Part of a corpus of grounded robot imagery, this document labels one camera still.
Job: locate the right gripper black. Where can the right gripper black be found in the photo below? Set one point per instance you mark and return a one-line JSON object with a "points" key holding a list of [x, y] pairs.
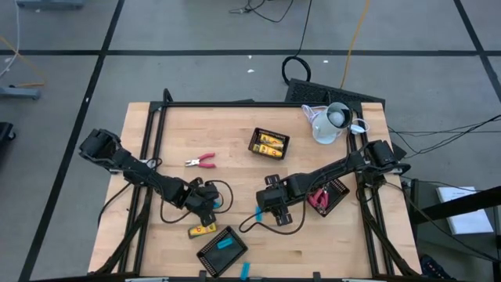
{"points": [[282, 192]]}

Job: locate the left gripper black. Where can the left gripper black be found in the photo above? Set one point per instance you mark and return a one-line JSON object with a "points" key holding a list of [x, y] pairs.
{"points": [[201, 197]]}

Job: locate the blue eraser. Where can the blue eraser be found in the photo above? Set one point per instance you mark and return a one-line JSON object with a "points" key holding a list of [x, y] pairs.
{"points": [[245, 271], [217, 203], [225, 243], [258, 215]]}

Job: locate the yellow crayon box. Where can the yellow crayon box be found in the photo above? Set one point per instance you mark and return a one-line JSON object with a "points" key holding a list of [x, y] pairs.
{"points": [[272, 141], [268, 150], [202, 230]]}

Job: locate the black plastic mesh basket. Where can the black plastic mesh basket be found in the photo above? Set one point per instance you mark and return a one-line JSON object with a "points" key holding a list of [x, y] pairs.
{"points": [[288, 140], [215, 258], [338, 188]]}

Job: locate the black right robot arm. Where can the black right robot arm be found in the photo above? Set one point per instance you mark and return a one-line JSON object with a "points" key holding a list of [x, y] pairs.
{"points": [[340, 166]]}

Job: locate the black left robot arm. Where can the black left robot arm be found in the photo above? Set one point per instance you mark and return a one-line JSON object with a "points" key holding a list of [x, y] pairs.
{"points": [[133, 168]]}

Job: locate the black perforated computer case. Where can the black perforated computer case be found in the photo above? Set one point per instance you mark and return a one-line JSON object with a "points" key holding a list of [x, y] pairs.
{"points": [[313, 92]]}

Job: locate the dark object with red dots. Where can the dark object with red dots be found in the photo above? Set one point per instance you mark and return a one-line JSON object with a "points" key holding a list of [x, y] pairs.
{"points": [[434, 268]]}

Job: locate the black beam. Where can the black beam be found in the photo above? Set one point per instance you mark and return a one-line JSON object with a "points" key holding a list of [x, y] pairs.
{"points": [[458, 204]]}

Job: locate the white booklet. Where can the white booklet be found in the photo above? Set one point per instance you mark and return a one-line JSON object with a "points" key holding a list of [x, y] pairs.
{"points": [[469, 223]]}

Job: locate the black object at floor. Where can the black object at floor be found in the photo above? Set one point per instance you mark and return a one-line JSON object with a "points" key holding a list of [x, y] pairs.
{"points": [[4, 135]]}

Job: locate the grey table foot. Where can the grey table foot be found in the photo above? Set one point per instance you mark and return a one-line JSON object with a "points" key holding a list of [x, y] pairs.
{"points": [[19, 93], [51, 4]]}

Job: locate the black aluminium table frame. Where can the black aluminium table frame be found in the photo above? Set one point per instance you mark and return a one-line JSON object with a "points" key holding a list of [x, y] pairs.
{"points": [[235, 104]]}

